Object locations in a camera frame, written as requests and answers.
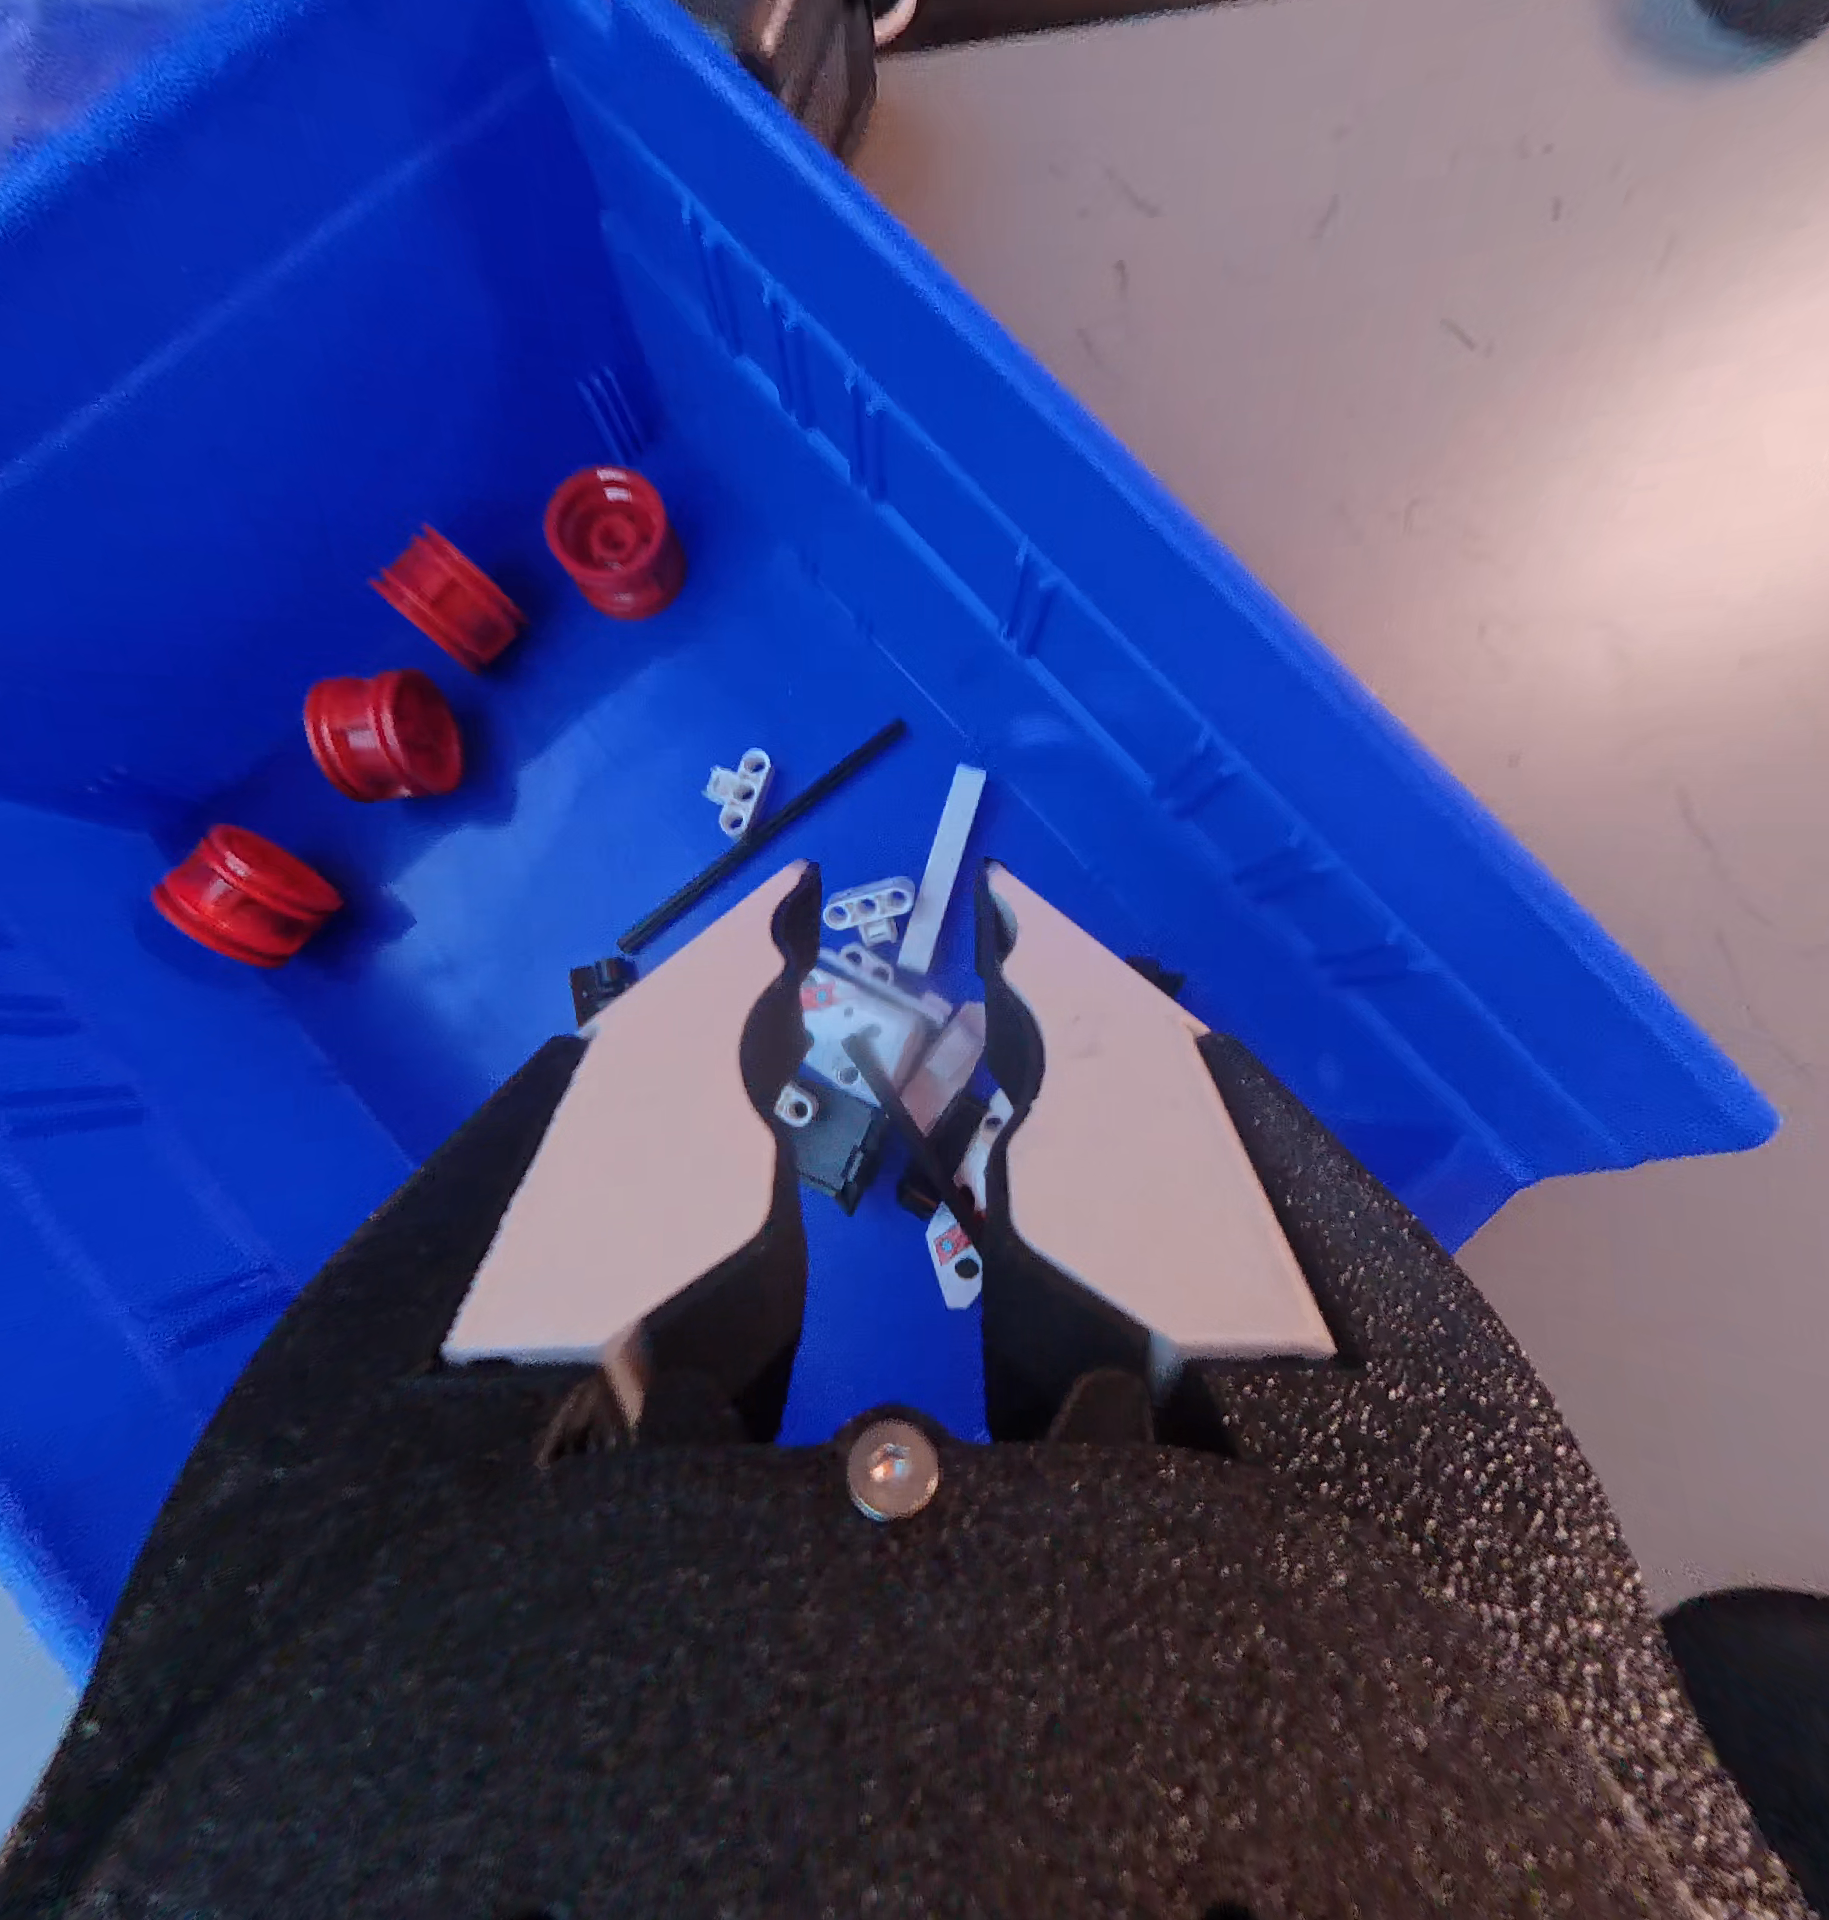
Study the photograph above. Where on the blue plastic storage bin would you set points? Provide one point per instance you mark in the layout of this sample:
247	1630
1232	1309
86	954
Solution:
255	298

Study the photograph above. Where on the white panel with red print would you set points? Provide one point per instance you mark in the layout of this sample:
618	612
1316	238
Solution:
856	1020
969	1202

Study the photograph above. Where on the small pale brick piece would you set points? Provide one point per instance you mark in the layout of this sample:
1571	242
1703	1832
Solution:
742	787
861	901

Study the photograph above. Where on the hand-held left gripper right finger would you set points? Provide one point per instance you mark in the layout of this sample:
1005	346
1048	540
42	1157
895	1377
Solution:
1155	1185

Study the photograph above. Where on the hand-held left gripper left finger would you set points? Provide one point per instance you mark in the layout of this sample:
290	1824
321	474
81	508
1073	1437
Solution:
628	1185

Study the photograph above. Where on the black angular brick piece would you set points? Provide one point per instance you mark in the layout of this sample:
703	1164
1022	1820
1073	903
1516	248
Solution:
835	1146

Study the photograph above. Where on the red wheel hub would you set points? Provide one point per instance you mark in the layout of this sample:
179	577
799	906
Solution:
247	889
450	595
385	735
613	543

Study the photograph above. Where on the grey desk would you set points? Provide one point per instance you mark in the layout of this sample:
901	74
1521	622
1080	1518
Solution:
1394	360

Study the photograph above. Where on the long white flat brick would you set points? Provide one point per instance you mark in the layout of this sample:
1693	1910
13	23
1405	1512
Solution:
948	855

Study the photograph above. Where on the long black brick axle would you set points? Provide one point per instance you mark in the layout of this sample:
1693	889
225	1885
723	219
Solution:
760	841

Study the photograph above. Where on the small black brick connector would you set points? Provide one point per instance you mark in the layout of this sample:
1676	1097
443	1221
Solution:
596	987

